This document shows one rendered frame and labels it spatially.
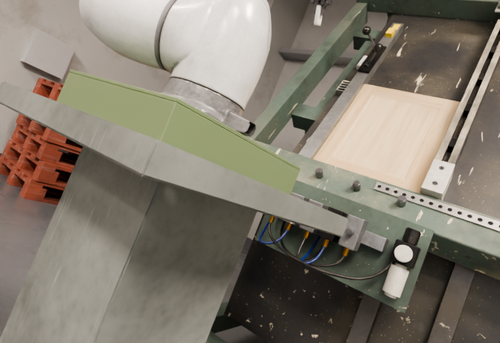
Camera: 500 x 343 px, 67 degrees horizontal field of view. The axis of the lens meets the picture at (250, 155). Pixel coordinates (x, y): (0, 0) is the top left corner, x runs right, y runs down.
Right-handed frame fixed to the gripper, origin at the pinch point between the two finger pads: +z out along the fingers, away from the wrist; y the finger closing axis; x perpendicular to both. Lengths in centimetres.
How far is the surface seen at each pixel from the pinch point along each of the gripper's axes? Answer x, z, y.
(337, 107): -6.3, 32.9, -12.0
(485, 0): -72, -18, -42
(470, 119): -11, 27, -57
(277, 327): 26, 115, -20
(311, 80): -21.6, 26.1, 9.8
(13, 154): 4, 137, 277
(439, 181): 13, 44, -57
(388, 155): 3, 43, -38
